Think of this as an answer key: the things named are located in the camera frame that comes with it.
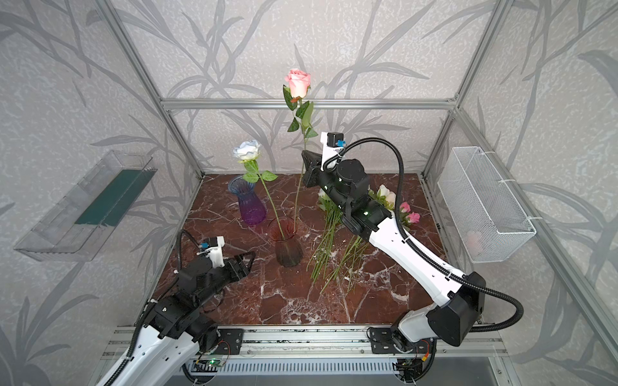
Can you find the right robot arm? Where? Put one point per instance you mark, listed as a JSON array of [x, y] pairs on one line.
[[458, 298]]

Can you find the flower bunch on table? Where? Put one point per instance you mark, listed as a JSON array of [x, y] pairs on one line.
[[350, 261]]

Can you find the white blue rose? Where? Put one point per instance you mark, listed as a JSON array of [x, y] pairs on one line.
[[247, 155]]

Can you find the white wire mesh basket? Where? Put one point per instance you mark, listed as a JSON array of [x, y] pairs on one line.
[[490, 221]]

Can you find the clear plastic wall tray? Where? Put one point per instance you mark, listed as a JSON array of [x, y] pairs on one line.
[[77, 227]]

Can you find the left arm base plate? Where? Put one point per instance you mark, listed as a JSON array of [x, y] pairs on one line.
[[226, 341]]

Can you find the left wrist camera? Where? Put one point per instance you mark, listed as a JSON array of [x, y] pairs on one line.
[[212, 247]]

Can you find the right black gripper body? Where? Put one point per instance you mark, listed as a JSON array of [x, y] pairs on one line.
[[318, 170]]

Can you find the red smoky glass vase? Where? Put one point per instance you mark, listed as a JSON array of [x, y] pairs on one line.
[[288, 250]]

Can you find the blue purple glass vase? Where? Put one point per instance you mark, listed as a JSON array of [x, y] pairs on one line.
[[252, 209]]

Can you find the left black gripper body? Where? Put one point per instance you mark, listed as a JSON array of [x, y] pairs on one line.
[[234, 268]]

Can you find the pink rose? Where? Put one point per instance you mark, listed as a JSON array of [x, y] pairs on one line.
[[295, 91]]

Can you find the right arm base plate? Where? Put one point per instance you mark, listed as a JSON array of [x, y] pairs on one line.
[[384, 341]]

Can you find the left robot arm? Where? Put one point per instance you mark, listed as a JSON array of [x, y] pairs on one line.
[[173, 331]]

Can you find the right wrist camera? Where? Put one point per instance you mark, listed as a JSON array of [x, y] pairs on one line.
[[333, 143]]

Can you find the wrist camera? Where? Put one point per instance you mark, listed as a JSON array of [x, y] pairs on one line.
[[333, 143], [212, 247]]

